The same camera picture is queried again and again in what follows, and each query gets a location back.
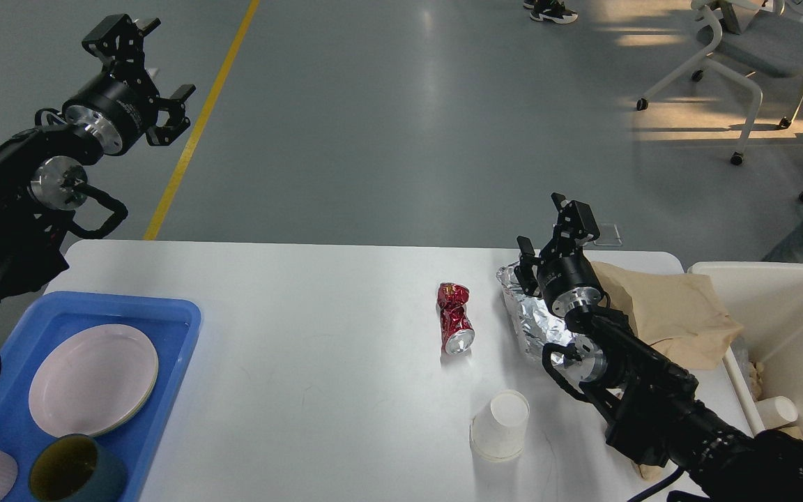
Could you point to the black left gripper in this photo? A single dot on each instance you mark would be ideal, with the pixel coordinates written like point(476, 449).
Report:
point(121, 104)

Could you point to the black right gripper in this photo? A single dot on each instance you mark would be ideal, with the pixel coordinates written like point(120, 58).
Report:
point(566, 283)

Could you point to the aluminium foil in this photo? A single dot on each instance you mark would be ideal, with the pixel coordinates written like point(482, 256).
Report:
point(533, 324)

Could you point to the brown paper bag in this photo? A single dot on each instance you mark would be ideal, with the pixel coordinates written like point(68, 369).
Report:
point(680, 316)

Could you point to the pink plate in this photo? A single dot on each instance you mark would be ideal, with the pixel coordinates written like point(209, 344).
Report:
point(94, 382)

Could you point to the dark teal mug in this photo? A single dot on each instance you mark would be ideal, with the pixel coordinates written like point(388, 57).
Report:
point(76, 467)

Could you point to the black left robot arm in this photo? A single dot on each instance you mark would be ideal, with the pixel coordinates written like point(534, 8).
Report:
point(44, 191)

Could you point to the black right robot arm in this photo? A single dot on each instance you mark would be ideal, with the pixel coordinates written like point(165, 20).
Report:
point(648, 402)

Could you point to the floor outlet plate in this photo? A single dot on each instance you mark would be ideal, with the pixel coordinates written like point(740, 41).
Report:
point(609, 236)

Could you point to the crushed red soda can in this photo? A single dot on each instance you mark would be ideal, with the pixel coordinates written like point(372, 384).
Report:
point(457, 331)

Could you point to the white paper cup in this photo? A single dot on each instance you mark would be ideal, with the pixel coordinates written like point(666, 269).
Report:
point(498, 429)

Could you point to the white plastic bin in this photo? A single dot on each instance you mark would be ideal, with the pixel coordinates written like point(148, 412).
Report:
point(767, 299)

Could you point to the paper cup in bin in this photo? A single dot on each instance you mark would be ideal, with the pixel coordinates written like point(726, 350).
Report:
point(776, 412)

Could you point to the grey office chair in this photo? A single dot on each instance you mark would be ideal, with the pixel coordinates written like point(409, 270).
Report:
point(740, 39)

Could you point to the blue plastic tray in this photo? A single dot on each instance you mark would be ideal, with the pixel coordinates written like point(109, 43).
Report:
point(172, 325)

